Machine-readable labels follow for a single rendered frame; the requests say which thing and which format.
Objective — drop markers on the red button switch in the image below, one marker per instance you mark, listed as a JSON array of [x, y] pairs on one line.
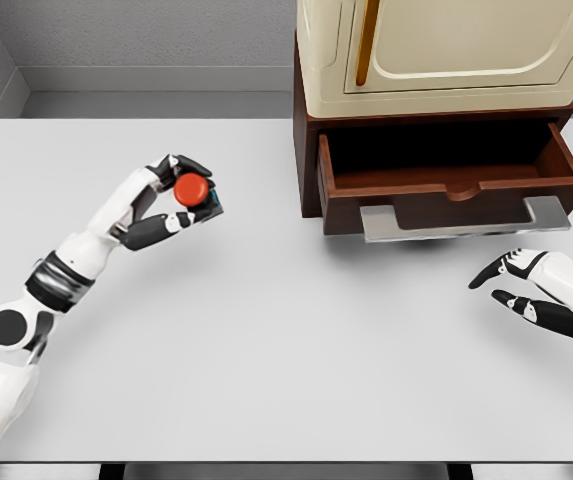
[[193, 191]]

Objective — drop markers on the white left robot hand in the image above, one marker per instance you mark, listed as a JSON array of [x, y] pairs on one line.
[[121, 202]]

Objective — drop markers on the cream cabinet with door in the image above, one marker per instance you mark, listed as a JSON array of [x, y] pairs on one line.
[[446, 55]]

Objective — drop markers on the brown wooden drawer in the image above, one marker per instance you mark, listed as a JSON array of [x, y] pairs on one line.
[[453, 187]]

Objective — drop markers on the brown wooden cabinet base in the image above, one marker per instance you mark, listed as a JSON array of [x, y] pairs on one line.
[[306, 150]]

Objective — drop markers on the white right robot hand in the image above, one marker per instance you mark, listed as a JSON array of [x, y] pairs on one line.
[[556, 290]]

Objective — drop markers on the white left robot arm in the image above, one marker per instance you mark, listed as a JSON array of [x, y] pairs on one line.
[[11, 325]]

